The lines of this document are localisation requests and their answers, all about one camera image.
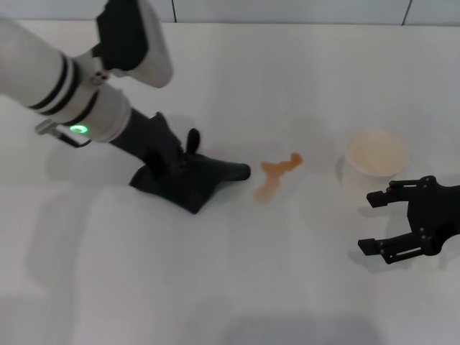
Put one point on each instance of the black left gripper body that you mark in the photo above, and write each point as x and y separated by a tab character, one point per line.
151	140

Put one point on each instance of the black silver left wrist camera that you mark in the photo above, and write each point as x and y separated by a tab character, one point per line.
151	46

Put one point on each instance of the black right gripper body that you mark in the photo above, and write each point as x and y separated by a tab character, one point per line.
438	212

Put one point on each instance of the orange-brown liquid stain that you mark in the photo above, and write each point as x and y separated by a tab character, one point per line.
267	190

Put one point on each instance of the white paper cup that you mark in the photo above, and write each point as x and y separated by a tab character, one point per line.
377	151

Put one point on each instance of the dark rag with loop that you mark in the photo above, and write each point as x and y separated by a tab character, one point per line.
201	183

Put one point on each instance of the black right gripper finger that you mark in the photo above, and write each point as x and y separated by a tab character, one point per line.
381	198
391	249

